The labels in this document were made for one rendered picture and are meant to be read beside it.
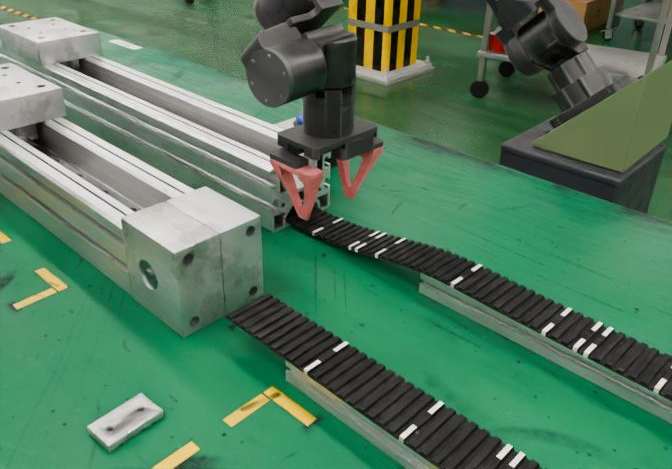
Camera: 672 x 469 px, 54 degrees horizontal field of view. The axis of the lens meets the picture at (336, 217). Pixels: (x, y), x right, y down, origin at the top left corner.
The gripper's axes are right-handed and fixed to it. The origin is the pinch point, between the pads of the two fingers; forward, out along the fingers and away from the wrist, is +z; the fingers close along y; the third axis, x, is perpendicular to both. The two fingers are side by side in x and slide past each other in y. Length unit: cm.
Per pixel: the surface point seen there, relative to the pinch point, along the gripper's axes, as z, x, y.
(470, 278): 0.9, 20.5, 0.2
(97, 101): -1.6, -46.3, 4.3
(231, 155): -3.8, -11.5, 5.0
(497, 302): 1.0, 24.6, 1.6
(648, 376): 0.8, 38.9, 1.8
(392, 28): 53, -200, -257
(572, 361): 3.1, 32.7, 1.8
